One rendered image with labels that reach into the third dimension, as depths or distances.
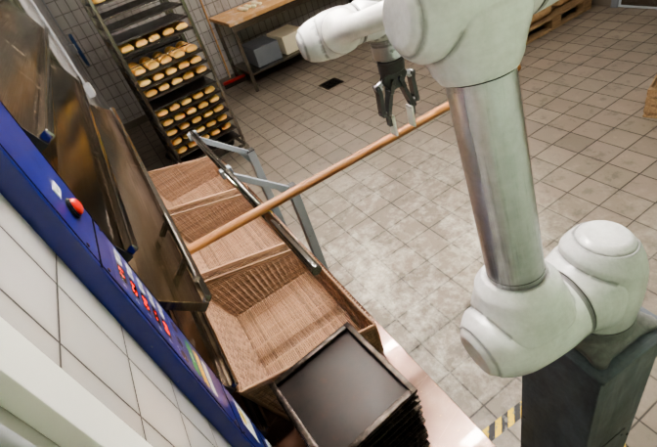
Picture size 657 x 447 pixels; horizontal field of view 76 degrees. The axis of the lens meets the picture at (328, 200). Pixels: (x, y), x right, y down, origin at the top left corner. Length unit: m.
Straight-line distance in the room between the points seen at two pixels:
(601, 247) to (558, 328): 0.17
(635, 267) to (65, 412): 0.87
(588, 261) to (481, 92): 0.43
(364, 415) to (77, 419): 0.84
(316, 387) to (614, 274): 0.75
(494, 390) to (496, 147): 1.63
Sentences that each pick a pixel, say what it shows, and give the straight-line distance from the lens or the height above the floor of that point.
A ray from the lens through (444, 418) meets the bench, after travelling 1.48.
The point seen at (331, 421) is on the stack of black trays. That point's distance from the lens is 1.17.
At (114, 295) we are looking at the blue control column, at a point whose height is 1.55.
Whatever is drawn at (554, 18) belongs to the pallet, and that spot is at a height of 0.12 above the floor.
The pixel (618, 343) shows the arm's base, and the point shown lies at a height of 1.02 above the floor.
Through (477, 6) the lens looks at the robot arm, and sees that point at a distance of 0.58.
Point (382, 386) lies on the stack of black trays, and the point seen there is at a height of 0.90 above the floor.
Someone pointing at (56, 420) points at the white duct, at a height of 1.68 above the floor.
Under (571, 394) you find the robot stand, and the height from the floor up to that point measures 0.84.
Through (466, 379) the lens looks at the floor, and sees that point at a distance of 2.19.
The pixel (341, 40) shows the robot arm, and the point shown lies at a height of 1.63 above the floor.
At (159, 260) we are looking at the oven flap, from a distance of 1.16.
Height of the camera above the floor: 1.93
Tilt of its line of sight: 36 degrees down
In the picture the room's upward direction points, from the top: 19 degrees counter-clockwise
